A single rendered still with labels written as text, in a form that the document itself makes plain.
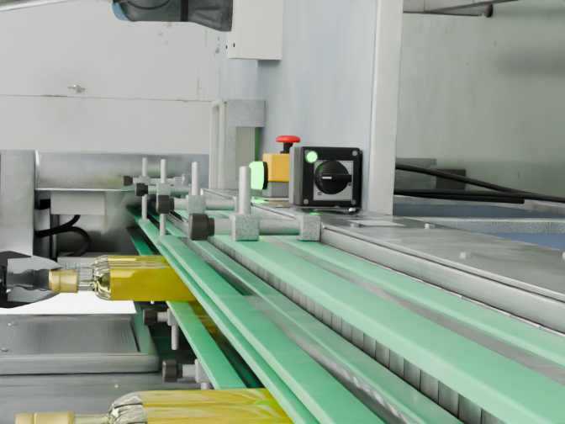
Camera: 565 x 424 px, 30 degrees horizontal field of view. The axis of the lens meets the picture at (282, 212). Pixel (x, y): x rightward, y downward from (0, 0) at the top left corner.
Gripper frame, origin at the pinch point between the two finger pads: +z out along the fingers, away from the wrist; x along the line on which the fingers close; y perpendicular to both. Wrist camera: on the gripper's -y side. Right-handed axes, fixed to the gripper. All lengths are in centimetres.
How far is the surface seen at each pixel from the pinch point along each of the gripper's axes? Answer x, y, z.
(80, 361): 12.7, -8.4, 4.6
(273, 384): -4, -106, 19
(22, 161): -19, 107, -11
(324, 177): -20, -56, 35
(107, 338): 12.6, 12.3, 9.5
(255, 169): -20.0, -22.3, 31.4
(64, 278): -1.1, -7.0, 1.8
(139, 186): -15.8, 21.7, 15.8
